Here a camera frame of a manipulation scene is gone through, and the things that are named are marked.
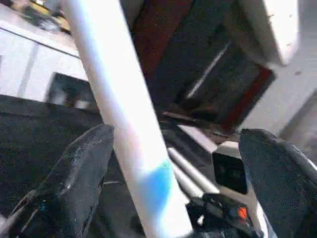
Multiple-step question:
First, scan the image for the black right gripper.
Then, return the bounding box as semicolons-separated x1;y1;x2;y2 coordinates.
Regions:
185;193;260;238

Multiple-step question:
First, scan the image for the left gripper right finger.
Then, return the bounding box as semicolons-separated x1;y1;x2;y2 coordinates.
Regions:
238;128;317;238

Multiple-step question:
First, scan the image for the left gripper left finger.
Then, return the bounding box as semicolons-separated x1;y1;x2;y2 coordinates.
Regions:
7;123;116;238

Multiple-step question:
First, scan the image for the black mat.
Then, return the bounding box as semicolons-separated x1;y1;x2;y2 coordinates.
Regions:
0;94;213;238

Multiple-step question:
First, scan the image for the white cabinet with glass doors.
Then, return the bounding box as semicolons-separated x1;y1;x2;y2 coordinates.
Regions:
0;19;100;110

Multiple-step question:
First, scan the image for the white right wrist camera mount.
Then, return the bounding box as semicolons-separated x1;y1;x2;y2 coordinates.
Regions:
211;142;273;238

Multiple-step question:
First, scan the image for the dark board with red frame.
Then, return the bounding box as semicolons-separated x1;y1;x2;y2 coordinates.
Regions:
123;0;276;133

